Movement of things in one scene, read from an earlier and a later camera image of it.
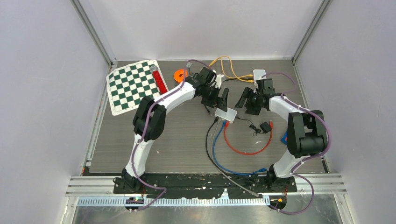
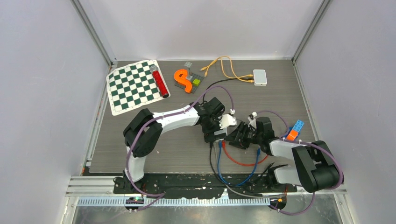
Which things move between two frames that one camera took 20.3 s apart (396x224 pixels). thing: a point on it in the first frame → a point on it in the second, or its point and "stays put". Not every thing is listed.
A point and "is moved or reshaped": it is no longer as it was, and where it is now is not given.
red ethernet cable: [227, 123] is moved or reshaped
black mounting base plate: [208, 185] stays put
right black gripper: [248, 93] → [236, 141]
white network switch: [229, 115] is moved or reshaped
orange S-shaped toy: [179, 74] stays put
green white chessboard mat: [126, 88] stays put
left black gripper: [219, 102] → [209, 135]
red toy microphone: [162, 87] stays put
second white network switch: [258, 73] stays put
